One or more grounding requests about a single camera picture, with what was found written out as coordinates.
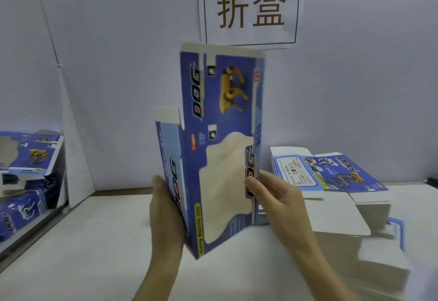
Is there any person's left hand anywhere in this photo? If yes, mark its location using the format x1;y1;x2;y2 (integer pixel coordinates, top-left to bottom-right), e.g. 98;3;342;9
149;175;188;265

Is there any person's right hand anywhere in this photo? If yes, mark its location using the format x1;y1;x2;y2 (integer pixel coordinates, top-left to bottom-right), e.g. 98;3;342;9
244;169;318;255

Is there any blue dog-print cardboard box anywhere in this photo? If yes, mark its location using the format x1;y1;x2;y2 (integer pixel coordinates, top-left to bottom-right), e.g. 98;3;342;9
155;43;266;260

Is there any pile of blue boxes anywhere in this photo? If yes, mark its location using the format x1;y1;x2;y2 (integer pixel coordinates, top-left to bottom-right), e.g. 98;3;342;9
0;130;68;243

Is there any person's right forearm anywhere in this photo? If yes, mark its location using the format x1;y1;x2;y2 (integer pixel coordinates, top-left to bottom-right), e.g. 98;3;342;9
293;238;360;301

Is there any person's left forearm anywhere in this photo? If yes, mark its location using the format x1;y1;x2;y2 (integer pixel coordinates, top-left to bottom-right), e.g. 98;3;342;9
133;256;184;301

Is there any white paper wall sign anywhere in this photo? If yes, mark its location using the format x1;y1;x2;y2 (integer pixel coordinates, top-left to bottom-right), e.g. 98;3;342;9
197;0;305;51

